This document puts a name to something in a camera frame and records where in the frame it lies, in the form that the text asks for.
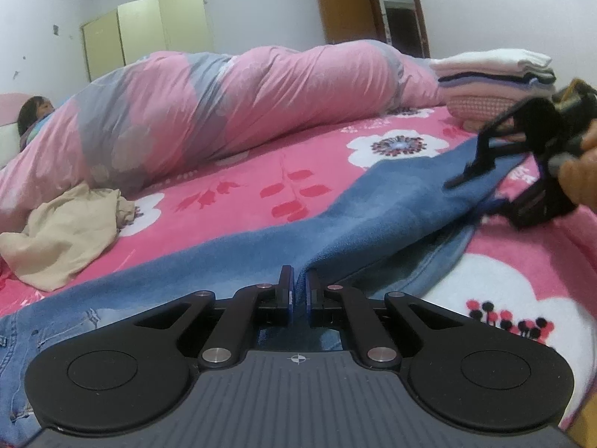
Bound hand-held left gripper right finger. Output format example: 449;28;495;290
305;268;467;369

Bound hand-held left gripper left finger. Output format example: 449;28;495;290
135;265;296;369

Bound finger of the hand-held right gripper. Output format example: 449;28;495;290
443;98;563;190
480;159;579;230

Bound blue fleece-lined jeans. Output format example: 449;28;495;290
0;136;530;432

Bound stack of folded clothes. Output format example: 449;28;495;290
429;48;558;132

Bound person's right hand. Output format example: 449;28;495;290
557;120;597;210

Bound pink floral bed sheet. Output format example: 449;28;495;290
0;105;597;430

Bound brown wooden door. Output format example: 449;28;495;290
312;0;388;47

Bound pink and grey quilt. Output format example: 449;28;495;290
0;40;446;234

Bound crumpled beige garment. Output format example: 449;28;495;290
0;183;137;291

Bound pale yellow wardrobe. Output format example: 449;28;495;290
80;0;215;84

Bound pink and white headboard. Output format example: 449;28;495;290
0;92;29;169

